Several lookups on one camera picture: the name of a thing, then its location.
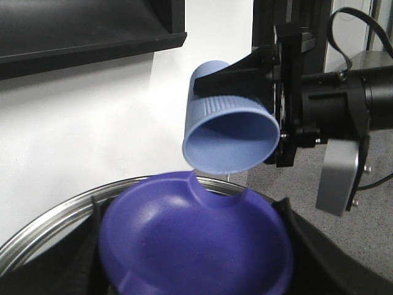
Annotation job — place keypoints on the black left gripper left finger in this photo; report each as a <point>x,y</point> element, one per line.
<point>71,266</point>

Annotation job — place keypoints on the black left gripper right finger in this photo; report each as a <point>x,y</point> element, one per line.
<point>320,267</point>

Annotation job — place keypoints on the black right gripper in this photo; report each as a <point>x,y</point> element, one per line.
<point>312,108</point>

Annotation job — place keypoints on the light blue ribbed cup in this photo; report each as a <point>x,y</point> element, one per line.
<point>226,134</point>

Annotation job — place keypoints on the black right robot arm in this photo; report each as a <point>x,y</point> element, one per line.
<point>377,83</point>

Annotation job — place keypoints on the black range hood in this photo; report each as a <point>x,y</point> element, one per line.
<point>42,36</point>

